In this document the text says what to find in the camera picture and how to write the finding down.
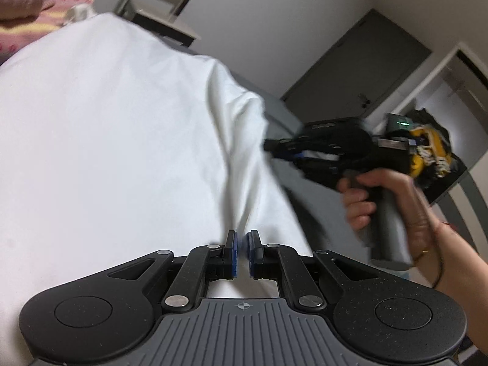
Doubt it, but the person's right forearm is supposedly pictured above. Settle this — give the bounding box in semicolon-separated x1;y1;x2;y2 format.
409;221;487;353

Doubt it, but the white cloth garment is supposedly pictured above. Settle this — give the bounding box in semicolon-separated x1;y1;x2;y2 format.
1;14;310;365

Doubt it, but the person's right hand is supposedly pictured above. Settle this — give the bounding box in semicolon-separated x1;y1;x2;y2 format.
337;169;440;261

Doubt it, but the beige wooden chair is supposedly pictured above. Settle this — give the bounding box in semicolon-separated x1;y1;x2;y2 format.
114;0;199;47

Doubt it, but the dark grey door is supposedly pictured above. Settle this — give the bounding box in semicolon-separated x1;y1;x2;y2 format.
283;9;431;123

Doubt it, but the grey bed sheet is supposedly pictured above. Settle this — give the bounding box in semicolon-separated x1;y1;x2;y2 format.
190;45;436;287

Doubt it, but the pink yellow striped clothes pile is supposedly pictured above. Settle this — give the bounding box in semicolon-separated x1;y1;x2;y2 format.
1;0;95;62

